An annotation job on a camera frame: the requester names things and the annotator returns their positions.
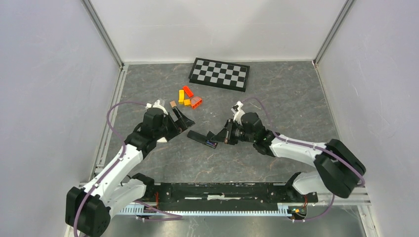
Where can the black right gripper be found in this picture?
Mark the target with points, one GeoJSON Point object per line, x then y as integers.
{"type": "Point", "coordinates": [225, 135]}

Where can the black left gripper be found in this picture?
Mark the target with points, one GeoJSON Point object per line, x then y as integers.
{"type": "Point", "coordinates": [182, 124]}

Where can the blue purple AAA battery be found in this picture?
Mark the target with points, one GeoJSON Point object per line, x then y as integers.
{"type": "Point", "coordinates": [211, 144]}

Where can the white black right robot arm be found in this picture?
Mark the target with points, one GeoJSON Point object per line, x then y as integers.
{"type": "Point", "coordinates": [338, 170]}

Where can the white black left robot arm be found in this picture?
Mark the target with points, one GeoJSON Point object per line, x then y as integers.
{"type": "Point", "coordinates": [90, 209]}

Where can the brown cylinder block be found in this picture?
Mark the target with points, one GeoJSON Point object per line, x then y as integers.
{"type": "Point", "coordinates": [173, 104]}

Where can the orange toy block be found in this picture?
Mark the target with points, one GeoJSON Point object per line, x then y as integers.
{"type": "Point", "coordinates": [195, 102]}

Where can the yellow toy block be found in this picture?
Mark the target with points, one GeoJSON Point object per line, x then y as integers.
{"type": "Point", "coordinates": [181, 97]}

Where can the red toy block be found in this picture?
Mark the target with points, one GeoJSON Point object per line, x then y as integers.
{"type": "Point", "coordinates": [188, 91]}

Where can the black white checkerboard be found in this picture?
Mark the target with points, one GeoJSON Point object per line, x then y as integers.
{"type": "Point", "coordinates": [220, 74]}

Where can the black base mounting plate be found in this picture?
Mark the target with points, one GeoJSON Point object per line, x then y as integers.
{"type": "Point", "coordinates": [257, 196]}

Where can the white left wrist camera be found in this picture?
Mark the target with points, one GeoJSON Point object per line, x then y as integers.
{"type": "Point", "coordinates": [160, 104]}

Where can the grey slotted cable duct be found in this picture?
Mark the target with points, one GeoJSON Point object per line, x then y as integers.
{"type": "Point", "coordinates": [139, 210]}

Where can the aluminium frame rail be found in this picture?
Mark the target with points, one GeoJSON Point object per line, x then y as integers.
{"type": "Point", "coordinates": [358, 196]}

